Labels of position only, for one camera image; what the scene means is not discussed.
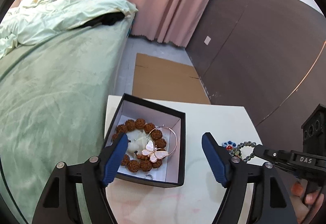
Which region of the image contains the brown rudraksha bead bracelet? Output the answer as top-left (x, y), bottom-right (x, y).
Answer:
top-left (111, 118), bottom-right (167, 173)

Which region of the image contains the butterfly hoop earring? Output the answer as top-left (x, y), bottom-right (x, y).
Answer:
top-left (141, 125), bottom-right (178, 163)

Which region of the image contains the black square jewelry box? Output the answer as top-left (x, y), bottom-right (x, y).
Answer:
top-left (104, 94), bottom-right (186, 188)

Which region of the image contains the right hand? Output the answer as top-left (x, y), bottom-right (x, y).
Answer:
top-left (290, 181), bottom-right (324, 223)

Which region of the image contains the white crumpled tissue paper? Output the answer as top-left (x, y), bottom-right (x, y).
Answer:
top-left (127, 129), bottom-right (149, 158)

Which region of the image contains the green bed blanket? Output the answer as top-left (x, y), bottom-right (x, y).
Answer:
top-left (1, 18), bottom-right (132, 223)

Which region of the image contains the flat brown cardboard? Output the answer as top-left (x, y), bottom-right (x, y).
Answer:
top-left (132, 53), bottom-right (210, 104)

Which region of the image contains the pale green duvet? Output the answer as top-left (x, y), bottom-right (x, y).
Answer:
top-left (1, 0), bottom-right (138, 57)

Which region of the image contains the white wall socket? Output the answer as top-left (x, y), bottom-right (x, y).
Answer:
top-left (204, 36), bottom-right (211, 45)

